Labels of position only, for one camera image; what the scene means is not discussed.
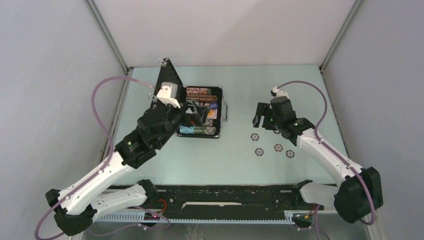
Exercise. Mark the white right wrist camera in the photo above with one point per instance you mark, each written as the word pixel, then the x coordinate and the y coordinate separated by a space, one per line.
pixel 276 93

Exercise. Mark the white cable duct strip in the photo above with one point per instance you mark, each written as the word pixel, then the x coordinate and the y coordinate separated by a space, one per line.
pixel 144 217

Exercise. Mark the black poker case base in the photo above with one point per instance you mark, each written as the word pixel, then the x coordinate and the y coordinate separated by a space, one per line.
pixel 217 123

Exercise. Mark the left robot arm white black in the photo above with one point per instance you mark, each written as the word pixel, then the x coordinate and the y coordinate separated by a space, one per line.
pixel 106 172

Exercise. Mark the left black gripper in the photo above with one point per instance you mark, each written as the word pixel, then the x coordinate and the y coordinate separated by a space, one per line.
pixel 200 118

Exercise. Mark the top red chip row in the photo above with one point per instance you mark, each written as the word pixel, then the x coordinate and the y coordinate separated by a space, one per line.
pixel 198 91

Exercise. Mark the blue playing card deck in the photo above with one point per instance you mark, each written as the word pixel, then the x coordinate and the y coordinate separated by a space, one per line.
pixel 190 119

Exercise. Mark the poker chip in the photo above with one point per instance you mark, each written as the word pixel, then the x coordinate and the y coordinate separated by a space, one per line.
pixel 290 153
pixel 259 151
pixel 278 147
pixel 254 137

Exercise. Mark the silver case handle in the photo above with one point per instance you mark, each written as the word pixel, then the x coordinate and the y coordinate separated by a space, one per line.
pixel 225 111

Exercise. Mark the blue green chip row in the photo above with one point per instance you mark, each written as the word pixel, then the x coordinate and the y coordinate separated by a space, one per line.
pixel 198 130

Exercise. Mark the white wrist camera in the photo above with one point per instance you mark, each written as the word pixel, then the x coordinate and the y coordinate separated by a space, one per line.
pixel 167 94
pixel 276 93

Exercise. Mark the red playing card deck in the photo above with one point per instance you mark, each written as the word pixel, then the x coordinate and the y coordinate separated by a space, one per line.
pixel 212 114

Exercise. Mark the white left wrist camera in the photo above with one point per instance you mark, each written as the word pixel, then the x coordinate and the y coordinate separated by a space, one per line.
pixel 167 94

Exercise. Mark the pink chip row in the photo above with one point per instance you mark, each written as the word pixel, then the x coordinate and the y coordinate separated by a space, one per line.
pixel 208 122

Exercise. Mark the aluminium rail frame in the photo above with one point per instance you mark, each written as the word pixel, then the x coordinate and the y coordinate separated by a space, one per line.
pixel 220 202

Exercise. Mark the blue small blind button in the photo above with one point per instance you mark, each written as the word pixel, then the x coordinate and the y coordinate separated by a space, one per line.
pixel 213 105

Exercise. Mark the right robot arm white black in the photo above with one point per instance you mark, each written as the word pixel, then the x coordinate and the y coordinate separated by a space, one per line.
pixel 357 191

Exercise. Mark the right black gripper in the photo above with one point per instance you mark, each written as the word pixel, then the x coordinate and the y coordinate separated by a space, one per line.
pixel 261 110

